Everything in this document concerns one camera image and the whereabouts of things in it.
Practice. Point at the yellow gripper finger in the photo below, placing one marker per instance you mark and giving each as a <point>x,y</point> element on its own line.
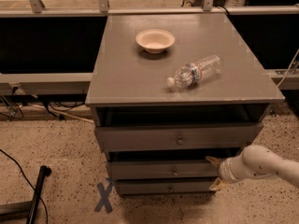
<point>216,162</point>
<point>218,184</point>

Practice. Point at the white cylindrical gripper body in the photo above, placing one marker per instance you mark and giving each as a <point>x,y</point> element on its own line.
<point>224,172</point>

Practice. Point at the grey drawer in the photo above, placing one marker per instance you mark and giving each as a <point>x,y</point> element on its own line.
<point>133,170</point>
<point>141,187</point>
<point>172,137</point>

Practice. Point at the grey bottom drawer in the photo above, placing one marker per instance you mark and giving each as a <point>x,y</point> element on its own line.
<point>141,187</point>

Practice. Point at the grey wooden drawer cabinet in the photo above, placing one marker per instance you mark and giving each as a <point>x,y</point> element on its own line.
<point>129,87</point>

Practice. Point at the grey top drawer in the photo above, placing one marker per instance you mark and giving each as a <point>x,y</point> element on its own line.
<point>172,137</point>

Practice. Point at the clear plastic water bottle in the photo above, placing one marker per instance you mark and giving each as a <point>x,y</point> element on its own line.
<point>191,73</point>

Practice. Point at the blue tape X mark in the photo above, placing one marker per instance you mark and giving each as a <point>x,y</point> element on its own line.
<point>104,201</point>

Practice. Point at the beige paper bowl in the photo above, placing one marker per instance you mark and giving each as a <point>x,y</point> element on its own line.
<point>155,41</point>

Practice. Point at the black metal stand leg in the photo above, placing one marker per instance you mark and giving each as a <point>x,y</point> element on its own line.
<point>27,209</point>

